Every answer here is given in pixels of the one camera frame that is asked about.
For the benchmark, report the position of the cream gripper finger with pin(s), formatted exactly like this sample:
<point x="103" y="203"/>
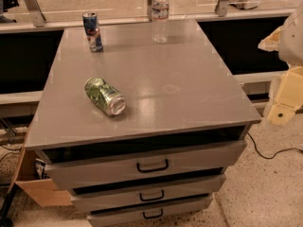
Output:
<point x="288" y="98"/>

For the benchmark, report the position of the green soda can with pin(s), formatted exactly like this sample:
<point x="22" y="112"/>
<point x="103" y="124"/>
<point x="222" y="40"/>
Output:
<point x="105" y="96"/>

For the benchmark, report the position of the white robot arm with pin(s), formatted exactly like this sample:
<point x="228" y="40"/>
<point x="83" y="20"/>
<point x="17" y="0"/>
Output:
<point x="287" y="40"/>

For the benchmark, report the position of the blue red energy drink can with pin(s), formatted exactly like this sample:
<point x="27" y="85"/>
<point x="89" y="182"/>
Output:
<point x="91" y="28"/>

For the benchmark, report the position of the grey drawer cabinet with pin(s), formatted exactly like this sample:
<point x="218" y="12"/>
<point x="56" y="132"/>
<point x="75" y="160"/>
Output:
<point x="179" y="94"/>

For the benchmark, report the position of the clear plastic water bottle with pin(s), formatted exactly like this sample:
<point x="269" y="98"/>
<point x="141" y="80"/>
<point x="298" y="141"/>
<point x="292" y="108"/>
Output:
<point x="160" y="21"/>

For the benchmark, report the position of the bottom grey drawer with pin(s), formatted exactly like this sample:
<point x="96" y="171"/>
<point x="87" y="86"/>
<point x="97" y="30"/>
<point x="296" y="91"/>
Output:
<point x="150" y="211"/>

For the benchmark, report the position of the grey drawer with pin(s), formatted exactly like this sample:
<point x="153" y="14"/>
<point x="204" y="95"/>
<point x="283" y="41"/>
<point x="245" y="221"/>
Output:
<point x="148" y="193"/>
<point x="123" y="168"/>
<point x="150" y="211"/>

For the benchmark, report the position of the top grey drawer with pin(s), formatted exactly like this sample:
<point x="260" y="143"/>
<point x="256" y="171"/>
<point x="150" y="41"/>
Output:
<point x="123" y="168"/>

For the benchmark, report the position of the middle grey drawer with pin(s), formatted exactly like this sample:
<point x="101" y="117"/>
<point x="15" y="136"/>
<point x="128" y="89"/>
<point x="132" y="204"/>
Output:
<point x="148" y="193"/>

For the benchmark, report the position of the cardboard box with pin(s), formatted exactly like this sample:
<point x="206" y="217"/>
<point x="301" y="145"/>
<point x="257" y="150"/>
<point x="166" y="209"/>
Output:
<point x="44" y="192"/>

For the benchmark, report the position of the metal railing frame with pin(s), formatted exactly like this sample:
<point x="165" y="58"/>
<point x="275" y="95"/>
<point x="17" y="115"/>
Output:
<point x="66" y="13"/>

